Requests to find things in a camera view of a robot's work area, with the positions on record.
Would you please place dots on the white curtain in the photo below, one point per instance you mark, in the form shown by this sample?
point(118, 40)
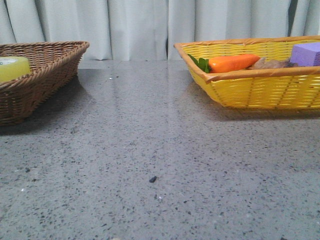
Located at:
point(130, 30)

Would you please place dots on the brown wicker basket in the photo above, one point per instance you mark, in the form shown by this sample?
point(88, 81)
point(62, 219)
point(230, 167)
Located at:
point(52, 64)

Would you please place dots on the yellow woven basket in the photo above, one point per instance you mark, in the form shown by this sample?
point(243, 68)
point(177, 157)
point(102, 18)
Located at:
point(279, 88)

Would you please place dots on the brown ginger root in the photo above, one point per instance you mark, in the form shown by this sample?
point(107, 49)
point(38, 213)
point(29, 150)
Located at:
point(262, 63)

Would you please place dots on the purple foam block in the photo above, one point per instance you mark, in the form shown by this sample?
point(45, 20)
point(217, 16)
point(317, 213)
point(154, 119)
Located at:
point(306, 54)

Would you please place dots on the yellow tape roll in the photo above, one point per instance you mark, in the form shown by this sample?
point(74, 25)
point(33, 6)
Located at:
point(13, 67)

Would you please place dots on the orange toy carrot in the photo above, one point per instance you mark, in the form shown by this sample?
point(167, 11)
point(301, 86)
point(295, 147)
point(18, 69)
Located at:
point(224, 64)

